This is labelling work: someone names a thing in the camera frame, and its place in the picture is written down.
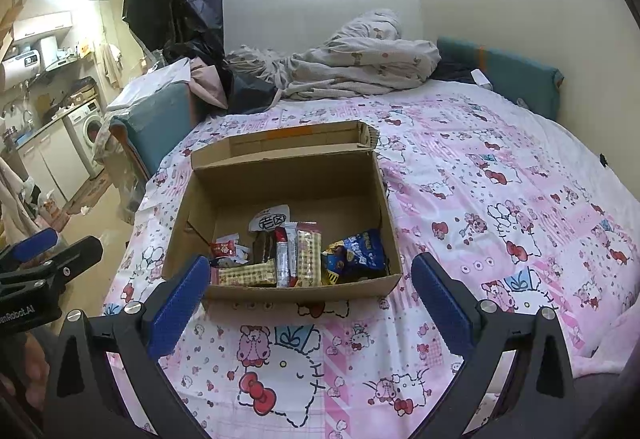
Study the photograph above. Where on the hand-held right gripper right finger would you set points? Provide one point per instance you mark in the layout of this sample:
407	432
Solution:
445	309

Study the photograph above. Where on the small red snack packet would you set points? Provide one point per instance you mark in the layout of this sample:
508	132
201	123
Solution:
223	249

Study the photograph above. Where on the blue snack bag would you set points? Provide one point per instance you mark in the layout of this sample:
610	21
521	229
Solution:
365	249

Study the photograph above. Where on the teal padded headboard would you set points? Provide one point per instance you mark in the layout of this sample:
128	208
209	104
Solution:
515	69

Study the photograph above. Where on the brown cardboard box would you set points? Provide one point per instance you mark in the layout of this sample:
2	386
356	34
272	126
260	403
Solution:
280	184

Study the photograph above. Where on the crumpled grey blanket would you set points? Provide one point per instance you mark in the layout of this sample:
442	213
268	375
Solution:
360	54

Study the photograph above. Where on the white kitchen base cabinet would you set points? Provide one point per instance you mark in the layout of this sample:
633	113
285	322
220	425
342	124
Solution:
50	164

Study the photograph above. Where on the white wall cabinet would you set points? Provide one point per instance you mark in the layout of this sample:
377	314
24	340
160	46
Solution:
42	24

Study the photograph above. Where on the hanging beige towel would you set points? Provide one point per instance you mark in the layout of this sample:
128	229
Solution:
110	64

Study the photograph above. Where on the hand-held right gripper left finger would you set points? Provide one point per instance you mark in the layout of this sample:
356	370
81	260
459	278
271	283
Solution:
180	309

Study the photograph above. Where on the pink cloth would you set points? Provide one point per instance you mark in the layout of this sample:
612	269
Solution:
210	81

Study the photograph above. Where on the clear plastic bag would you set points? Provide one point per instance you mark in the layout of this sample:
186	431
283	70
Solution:
122	179

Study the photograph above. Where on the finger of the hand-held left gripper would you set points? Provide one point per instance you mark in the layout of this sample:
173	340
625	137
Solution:
32	241
75	254

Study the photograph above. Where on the white tag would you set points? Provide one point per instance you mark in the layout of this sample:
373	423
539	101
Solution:
481	78

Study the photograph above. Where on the dark clothes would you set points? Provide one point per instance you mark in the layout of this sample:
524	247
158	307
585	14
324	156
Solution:
452	69

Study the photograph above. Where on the white water heater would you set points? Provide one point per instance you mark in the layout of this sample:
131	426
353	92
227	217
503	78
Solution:
20	69

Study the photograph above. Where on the dark blue bag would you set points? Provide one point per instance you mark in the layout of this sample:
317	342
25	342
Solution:
250	91

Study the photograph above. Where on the pink cartoon printed bed sheet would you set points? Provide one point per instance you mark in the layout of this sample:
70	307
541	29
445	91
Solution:
500	219

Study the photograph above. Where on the teal padded bed end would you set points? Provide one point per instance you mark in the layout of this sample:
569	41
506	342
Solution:
160	129

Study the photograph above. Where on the yellow wafer packet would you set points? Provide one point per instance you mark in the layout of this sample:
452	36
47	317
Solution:
245	275
309	259

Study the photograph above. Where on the white washing machine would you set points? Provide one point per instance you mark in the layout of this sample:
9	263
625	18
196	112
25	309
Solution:
87	131

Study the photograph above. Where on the dark grey cloth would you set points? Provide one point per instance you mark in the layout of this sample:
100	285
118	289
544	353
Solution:
615	404

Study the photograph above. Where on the dark brown snack packet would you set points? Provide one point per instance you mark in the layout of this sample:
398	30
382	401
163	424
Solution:
265	234

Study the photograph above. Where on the small black clip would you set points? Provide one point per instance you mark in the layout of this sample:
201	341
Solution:
603	160

